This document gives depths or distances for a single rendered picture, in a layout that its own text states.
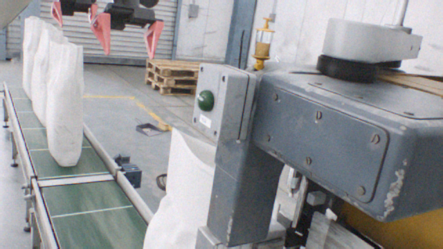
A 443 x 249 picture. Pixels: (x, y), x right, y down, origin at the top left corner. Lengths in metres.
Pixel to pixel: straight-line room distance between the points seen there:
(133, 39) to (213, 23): 1.93
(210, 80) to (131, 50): 7.93
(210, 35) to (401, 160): 8.89
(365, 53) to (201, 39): 8.60
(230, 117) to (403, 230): 0.38
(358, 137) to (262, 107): 0.16
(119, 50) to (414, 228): 7.87
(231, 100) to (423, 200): 0.24
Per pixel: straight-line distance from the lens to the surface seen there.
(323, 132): 0.44
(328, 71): 0.58
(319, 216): 0.67
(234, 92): 0.50
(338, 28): 0.58
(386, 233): 0.77
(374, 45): 0.59
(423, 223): 0.73
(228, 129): 0.51
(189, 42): 9.00
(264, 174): 0.58
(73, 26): 8.10
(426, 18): 6.47
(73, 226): 1.94
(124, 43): 8.38
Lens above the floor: 1.41
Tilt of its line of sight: 16 degrees down
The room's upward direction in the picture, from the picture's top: 9 degrees clockwise
